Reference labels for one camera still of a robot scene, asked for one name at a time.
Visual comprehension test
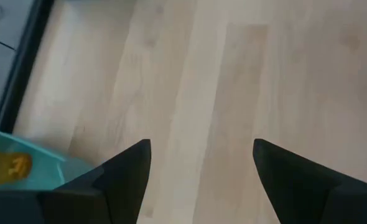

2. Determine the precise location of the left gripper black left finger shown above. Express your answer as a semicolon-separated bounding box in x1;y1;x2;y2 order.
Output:
0;138;152;224

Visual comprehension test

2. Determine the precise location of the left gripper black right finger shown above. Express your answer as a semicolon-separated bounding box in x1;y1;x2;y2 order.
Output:
252;138;367;224

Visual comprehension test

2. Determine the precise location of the orange pill bottle white cap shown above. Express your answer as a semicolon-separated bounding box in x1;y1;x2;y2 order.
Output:
0;151;34;187

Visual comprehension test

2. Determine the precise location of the teal plastic bin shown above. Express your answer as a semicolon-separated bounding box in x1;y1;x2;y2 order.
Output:
0;127;94;191

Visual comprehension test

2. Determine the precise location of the black aluminium table frame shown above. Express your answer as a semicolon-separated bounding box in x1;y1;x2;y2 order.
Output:
0;0;55;133

